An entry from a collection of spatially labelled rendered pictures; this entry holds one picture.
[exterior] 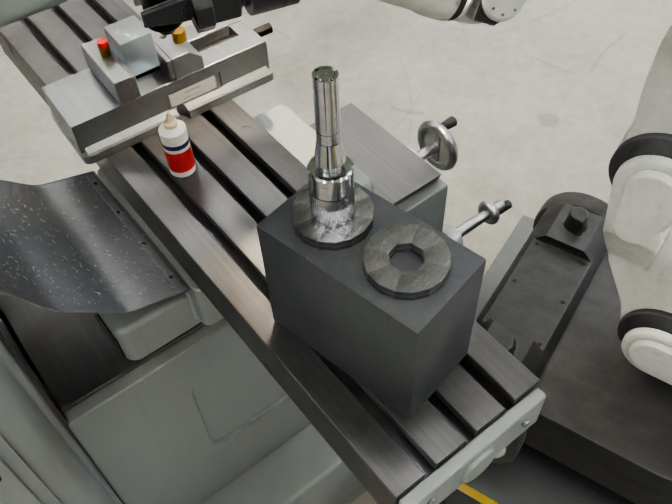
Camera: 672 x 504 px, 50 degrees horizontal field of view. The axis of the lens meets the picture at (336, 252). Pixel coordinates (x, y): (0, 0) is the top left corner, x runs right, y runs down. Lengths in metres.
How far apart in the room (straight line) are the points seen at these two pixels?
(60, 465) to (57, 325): 0.23
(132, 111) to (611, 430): 0.95
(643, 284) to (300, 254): 0.67
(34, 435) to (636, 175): 0.88
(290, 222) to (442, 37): 2.34
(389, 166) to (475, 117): 1.33
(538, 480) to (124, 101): 1.00
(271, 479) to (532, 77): 1.86
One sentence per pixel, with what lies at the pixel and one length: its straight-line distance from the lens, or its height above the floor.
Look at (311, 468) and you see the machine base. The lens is 1.67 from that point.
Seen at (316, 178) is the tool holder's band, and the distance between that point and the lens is 0.72.
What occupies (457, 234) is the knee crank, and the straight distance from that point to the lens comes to 1.54.
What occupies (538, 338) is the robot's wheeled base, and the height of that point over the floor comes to 0.59.
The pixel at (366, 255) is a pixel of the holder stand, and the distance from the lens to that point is 0.74.
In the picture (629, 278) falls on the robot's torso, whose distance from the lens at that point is 1.26.
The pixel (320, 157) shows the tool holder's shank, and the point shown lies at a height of 1.26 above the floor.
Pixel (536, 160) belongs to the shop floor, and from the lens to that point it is 2.57.
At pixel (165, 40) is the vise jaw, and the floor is 1.08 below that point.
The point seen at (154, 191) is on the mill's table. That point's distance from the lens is 1.12.
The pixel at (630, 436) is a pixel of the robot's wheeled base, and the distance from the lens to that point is 1.37.
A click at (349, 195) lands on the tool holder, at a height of 1.20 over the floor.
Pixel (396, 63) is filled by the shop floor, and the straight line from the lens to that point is 2.92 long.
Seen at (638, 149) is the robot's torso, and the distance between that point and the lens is 1.06.
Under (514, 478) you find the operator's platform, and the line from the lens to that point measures 1.47.
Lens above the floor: 1.74
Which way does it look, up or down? 51 degrees down
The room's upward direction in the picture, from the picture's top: 3 degrees counter-clockwise
